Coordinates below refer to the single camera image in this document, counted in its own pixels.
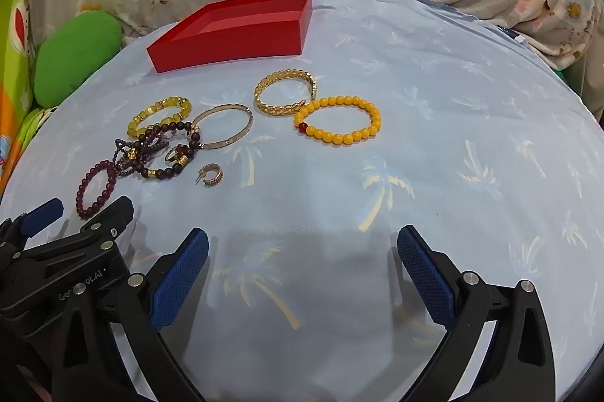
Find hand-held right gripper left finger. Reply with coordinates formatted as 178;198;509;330
52;226;211;402

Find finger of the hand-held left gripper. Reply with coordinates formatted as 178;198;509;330
0;197;65;252
71;195;136;254

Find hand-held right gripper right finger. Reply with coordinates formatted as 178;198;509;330
396;225;558;402

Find dark red bead bracelet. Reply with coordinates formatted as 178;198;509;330
75;162;118;220

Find dark bead bracelet gold accents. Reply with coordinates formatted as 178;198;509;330
142;121;202;181

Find garnet small bead strand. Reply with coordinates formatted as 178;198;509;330
113;133;171;177

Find yellow cat-eye stone bracelet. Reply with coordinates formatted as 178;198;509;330
126;96;193;139

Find thin gold bangle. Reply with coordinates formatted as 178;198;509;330
191;102;254;150

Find gold chain bracelet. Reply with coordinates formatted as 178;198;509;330
254;70;318;118

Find red tray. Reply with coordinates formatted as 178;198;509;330
146;0;313;75

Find gold hoop earring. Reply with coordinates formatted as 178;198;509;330
196;163;226;189

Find light blue palm print cloth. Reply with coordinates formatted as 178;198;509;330
0;0;604;402

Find colourful cartoon print cloth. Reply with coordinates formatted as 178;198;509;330
0;0;57;195

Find green pillow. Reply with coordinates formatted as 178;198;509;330
33;12;122;108

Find gold ring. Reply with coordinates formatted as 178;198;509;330
165;145;194;167

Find yellow round bead bracelet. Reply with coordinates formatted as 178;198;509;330
293;96;381;146

